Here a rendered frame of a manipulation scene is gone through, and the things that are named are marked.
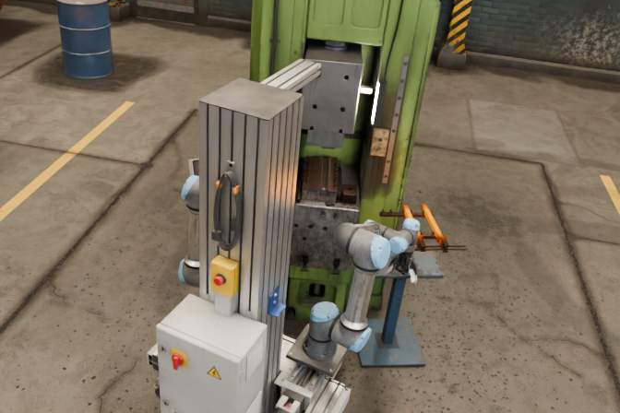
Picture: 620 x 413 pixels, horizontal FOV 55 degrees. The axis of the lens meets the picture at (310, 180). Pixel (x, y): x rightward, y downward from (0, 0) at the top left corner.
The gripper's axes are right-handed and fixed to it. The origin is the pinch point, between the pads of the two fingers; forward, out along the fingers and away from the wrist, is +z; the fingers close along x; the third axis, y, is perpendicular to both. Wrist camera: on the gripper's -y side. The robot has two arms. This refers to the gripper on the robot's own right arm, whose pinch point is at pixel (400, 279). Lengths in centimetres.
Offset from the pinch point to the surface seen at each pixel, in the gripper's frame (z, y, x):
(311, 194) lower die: -2, -45, -69
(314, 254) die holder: 37, -41, -62
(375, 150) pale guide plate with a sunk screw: -28, -69, -42
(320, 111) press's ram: -55, -45, -69
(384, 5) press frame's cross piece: -111, -68, -49
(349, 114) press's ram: -54, -51, -54
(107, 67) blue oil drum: 83, -303, -452
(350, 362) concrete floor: 93, -25, -24
